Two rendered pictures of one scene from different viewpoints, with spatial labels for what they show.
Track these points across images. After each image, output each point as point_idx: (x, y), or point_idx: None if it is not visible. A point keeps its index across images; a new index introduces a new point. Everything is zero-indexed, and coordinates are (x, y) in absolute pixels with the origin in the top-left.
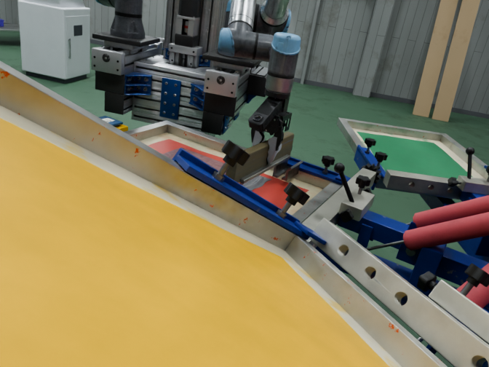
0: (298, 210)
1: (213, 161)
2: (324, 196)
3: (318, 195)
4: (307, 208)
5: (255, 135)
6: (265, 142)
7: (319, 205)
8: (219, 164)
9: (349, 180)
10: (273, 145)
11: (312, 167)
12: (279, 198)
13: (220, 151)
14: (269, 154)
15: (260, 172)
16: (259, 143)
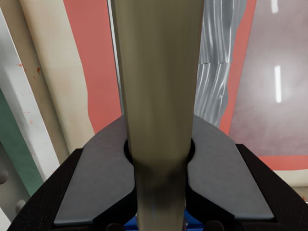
0: (13, 50)
1: (305, 147)
2: (38, 153)
3: (49, 151)
4: (12, 79)
5: (245, 185)
6: (164, 178)
7: (12, 112)
8: (288, 143)
9: (5, 217)
10: (90, 163)
11: (125, 225)
12: (120, 110)
13: (305, 185)
14: (119, 129)
15: (109, 20)
16: (194, 153)
